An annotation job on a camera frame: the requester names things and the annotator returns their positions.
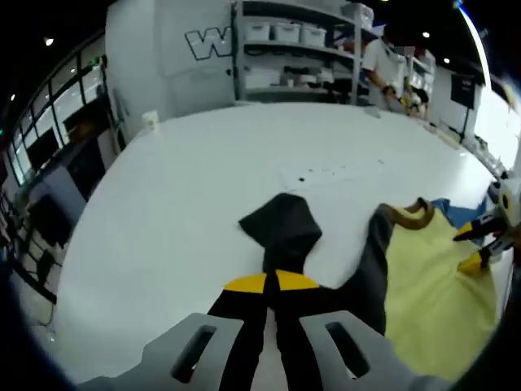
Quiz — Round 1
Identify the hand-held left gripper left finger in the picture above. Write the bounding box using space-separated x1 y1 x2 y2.
77 273 268 391

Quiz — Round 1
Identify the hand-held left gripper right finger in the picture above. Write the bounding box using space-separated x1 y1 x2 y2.
276 270 453 391

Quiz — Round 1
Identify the yellow blue grey garment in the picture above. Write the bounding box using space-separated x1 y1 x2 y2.
238 193 501 386

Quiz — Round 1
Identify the beige cloth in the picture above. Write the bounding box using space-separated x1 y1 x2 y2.
422 121 463 150

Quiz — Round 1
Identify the black sign board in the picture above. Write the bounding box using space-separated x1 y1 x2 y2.
450 72 477 135

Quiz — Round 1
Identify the white shelf unit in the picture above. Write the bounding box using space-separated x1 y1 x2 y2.
409 52 436 119

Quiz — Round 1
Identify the dark desk cabinet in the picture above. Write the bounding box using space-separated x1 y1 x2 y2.
40 134 121 204

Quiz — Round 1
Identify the black chair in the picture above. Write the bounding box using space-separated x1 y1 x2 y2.
28 195 72 245

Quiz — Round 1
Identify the grey metal shelf rack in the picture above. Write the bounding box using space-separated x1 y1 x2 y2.
234 0 370 106

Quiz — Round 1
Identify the flat white box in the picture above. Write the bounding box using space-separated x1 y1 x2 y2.
246 68 282 89

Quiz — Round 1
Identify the white storage bin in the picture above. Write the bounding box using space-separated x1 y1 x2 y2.
246 22 272 42
300 24 326 46
273 23 301 43

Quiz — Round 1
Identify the cardboard box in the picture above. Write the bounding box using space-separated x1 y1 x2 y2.
64 105 111 135

